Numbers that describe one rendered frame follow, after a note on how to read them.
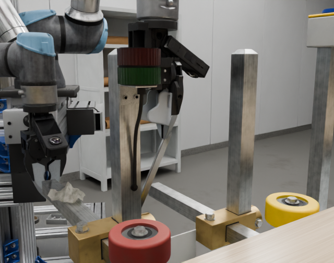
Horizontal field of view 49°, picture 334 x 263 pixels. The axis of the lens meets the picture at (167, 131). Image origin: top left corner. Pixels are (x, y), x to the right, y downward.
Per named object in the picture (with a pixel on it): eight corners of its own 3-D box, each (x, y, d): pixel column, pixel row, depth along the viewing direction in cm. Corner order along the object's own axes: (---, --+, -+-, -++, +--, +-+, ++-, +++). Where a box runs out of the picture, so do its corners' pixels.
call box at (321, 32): (305, 50, 83) (307, 14, 81) (323, 51, 87) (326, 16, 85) (334, 49, 77) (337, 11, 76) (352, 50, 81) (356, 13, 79)
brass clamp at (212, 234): (193, 239, 72) (193, 215, 71) (242, 222, 80) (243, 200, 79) (213, 252, 67) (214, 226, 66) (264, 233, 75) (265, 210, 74)
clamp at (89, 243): (68, 256, 57) (67, 226, 56) (143, 234, 65) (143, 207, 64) (81, 274, 53) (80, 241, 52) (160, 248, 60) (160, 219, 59)
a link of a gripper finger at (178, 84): (160, 113, 69) (160, 67, 68) (168, 112, 70) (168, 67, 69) (175, 116, 65) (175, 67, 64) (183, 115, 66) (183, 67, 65)
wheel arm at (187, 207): (147, 199, 93) (147, 182, 92) (159, 196, 95) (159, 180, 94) (290, 284, 57) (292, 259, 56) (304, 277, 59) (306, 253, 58)
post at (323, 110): (299, 234, 91) (313, 47, 82) (312, 229, 93) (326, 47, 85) (315, 241, 87) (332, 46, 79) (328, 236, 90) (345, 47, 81)
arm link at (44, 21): (15, 55, 116) (12, 10, 113) (59, 55, 121) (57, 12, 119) (19, 55, 105) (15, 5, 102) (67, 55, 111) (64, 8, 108)
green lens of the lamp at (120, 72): (110, 83, 52) (109, 67, 52) (146, 81, 55) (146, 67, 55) (130, 85, 47) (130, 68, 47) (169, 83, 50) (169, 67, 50)
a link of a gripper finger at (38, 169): (41, 191, 88) (39, 154, 86) (48, 199, 83) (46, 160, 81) (28, 194, 86) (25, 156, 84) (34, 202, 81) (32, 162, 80)
